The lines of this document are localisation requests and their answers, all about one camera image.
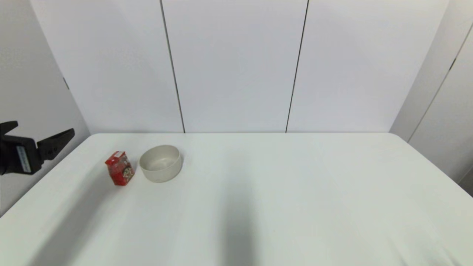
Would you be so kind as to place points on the beige round bowl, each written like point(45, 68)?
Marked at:
point(160, 164)

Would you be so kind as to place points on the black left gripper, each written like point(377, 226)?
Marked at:
point(14, 155)

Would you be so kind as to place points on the red milk carton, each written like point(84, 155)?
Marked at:
point(120, 170)

